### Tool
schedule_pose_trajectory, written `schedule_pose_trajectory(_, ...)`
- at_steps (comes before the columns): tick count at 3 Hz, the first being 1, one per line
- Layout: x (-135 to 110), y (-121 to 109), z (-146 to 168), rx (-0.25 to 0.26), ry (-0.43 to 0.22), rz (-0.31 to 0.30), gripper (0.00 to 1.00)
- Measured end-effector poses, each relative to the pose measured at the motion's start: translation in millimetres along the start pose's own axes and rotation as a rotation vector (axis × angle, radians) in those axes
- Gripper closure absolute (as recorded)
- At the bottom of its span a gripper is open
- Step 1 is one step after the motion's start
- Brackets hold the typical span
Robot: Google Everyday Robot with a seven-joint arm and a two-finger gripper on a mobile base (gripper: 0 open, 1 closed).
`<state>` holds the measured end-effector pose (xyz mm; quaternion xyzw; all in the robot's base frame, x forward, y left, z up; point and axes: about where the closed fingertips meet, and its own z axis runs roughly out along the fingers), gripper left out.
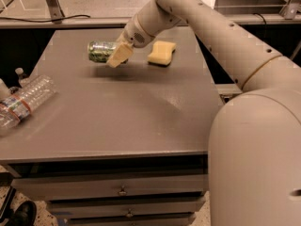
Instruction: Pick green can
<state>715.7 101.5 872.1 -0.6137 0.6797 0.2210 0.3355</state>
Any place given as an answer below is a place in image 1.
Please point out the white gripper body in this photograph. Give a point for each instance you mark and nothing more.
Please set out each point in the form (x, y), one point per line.
(133, 35)

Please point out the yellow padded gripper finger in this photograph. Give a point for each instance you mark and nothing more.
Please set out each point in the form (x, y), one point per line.
(121, 53)

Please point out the green soda can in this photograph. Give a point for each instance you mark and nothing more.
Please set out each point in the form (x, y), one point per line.
(99, 51)

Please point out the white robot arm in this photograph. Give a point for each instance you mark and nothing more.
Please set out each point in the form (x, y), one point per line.
(254, 148)

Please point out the yellow sponge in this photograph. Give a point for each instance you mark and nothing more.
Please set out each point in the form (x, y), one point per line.
(161, 52)

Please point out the grey drawer cabinet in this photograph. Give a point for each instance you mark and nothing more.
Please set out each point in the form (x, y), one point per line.
(135, 119)

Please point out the small white-capped bottle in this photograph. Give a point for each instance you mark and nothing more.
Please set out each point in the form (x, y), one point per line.
(23, 78)

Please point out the clear plastic water bottle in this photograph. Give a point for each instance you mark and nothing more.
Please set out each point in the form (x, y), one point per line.
(21, 104)

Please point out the middle grey drawer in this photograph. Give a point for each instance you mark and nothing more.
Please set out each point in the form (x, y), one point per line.
(127, 207)

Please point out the grey drawer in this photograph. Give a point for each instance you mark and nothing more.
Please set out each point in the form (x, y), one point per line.
(184, 219)
(106, 186)
(127, 207)

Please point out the top grey drawer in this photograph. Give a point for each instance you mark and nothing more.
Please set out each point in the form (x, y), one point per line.
(106, 186)

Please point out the bottom grey drawer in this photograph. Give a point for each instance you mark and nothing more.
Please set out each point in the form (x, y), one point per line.
(184, 219)

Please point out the black shoe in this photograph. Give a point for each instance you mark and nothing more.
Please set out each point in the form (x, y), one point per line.
(24, 215)

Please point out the grey metal rail frame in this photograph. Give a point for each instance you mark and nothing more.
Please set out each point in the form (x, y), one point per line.
(95, 12)

